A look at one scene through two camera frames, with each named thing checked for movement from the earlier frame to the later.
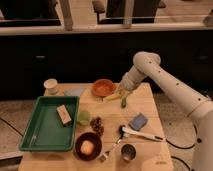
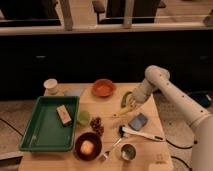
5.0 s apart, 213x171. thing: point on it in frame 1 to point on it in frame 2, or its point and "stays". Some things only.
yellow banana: x=112 y=97 to x=125 y=110
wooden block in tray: x=64 y=115 stays
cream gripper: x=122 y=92 to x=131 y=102
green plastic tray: x=45 y=131 stays
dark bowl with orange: x=97 y=146 stays
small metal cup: x=128 y=152 stays
